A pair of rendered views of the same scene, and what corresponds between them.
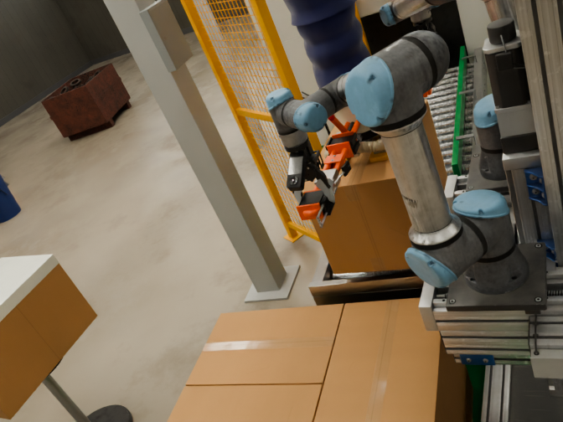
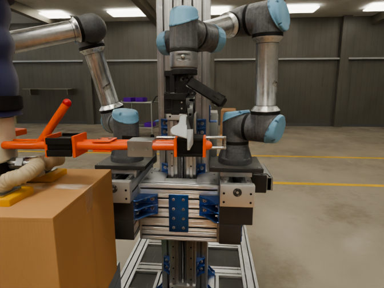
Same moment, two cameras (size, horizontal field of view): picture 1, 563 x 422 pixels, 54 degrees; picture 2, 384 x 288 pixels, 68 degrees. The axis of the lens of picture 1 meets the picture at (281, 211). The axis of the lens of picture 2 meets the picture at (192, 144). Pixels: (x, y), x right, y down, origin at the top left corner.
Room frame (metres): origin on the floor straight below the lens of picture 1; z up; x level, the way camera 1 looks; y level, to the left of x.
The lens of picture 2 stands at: (1.79, 0.57, 1.35)
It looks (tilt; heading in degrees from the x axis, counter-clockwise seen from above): 11 degrees down; 241
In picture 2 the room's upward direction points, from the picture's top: straight up
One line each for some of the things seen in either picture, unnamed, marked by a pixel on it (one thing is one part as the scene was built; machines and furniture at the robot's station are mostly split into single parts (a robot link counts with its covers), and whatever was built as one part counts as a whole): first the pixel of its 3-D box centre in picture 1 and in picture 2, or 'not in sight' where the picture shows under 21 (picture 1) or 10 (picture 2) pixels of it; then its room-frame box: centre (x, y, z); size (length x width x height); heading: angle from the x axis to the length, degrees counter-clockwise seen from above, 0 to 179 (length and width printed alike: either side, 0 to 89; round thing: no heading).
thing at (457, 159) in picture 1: (467, 98); not in sight; (2.90, -1.26, 0.60); 1.60 x 0.11 x 0.09; 151
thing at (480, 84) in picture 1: (481, 140); not in sight; (2.57, -1.14, 0.50); 2.31 x 0.05 x 0.19; 151
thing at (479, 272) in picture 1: (492, 258); (235, 150); (1.02, -0.42, 1.09); 0.15 x 0.15 x 0.10
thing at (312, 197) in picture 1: (313, 204); (190, 145); (1.43, -0.10, 1.20); 0.08 x 0.07 x 0.05; 148
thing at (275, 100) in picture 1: (284, 110); (184, 31); (1.43, -0.12, 1.51); 0.09 x 0.08 x 0.11; 21
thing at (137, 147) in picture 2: (327, 181); (142, 147); (1.54, -0.17, 1.20); 0.07 x 0.07 x 0.04; 58
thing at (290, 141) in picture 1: (292, 136); (183, 62); (1.44, -0.12, 1.43); 0.08 x 0.08 x 0.05
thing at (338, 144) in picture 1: (343, 145); (67, 144); (1.72, -0.29, 1.20); 0.10 x 0.08 x 0.06; 58
